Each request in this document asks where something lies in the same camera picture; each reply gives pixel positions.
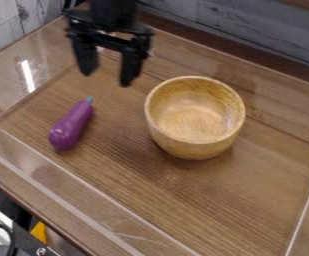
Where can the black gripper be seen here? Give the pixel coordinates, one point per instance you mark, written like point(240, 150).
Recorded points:
point(129, 39)

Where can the brown wooden bowl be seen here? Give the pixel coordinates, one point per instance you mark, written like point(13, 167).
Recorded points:
point(195, 115)

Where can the purple toy eggplant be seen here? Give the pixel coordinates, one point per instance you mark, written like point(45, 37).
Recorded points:
point(66, 131)

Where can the clear acrylic tray wall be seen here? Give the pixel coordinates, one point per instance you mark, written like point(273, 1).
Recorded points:
point(78, 211)

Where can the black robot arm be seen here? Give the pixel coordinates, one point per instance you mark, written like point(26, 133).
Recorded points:
point(108, 25)

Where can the black and yellow device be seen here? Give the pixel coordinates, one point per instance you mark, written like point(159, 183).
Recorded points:
point(30, 246)

